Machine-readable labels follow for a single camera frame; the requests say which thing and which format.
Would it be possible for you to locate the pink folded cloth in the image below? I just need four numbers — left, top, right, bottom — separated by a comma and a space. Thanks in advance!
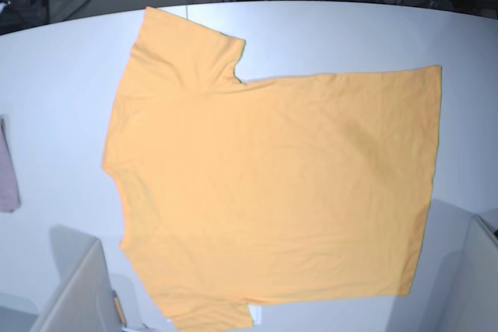
0, 117, 21, 213

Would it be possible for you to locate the grey bin left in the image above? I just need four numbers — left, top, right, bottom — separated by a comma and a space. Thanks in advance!
1, 225, 122, 331

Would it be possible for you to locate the white label plate on table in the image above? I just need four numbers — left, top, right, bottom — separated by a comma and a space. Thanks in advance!
248, 305, 262, 326

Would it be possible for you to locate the grey bin right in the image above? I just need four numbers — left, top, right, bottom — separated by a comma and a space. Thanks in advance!
451, 216, 497, 331

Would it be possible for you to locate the orange T-shirt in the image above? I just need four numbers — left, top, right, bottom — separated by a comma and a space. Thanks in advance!
102, 8, 442, 331

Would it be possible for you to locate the grey bin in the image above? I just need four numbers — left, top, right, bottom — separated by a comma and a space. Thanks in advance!
1, 225, 122, 331
451, 216, 497, 331

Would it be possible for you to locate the orange pencil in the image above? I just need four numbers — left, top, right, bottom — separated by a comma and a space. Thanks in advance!
113, 291, 127, 327

